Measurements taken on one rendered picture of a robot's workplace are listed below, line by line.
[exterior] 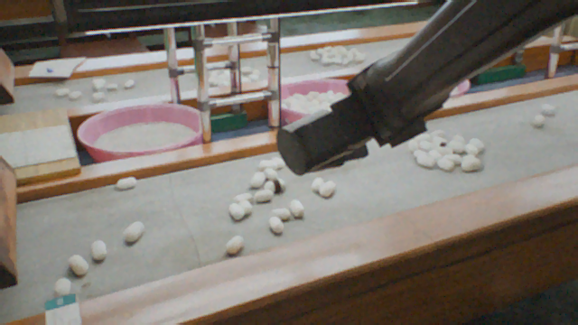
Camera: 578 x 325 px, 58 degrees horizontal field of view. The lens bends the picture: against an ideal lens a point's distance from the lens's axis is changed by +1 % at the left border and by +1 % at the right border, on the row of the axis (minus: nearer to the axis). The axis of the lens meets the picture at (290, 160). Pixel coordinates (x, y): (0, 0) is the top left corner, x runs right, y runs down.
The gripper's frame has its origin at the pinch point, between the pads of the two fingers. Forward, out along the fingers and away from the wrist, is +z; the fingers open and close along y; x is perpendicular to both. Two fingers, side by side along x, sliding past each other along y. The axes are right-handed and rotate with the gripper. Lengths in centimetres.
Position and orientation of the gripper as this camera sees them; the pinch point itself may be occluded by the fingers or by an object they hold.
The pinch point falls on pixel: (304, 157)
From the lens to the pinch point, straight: 76.3
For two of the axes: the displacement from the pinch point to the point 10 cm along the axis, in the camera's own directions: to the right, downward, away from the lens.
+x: 2.7, 9.5, -1.7
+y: -9.0, 1.8, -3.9
